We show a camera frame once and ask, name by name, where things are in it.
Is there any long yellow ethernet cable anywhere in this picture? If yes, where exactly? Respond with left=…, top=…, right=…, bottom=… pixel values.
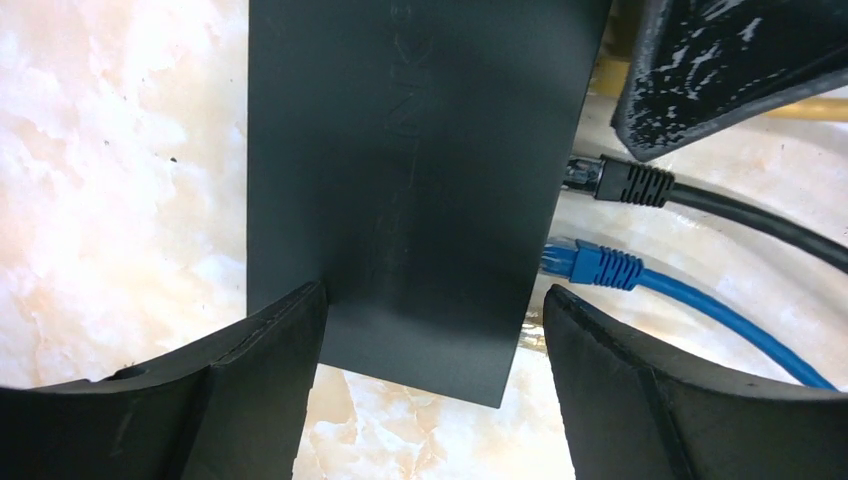
left=589, top=56, right=848, bottom=124

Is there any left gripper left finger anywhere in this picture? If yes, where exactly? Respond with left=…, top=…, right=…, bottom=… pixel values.
left=1, top=282, right=328, bottom=479

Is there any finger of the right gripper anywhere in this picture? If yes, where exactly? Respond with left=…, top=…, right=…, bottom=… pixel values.
left=611, top=0, right=847, bottom=162

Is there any black ethernet cable end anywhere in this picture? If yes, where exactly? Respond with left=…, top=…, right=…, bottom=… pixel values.
left=562, top=155, right=847, bottom=272

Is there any large black network switch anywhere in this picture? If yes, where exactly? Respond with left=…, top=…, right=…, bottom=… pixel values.
left=246, top=1, right=610, bottom=408

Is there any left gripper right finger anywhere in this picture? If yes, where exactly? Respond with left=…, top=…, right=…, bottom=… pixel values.
left=543, top=285, right=847, bottom=479

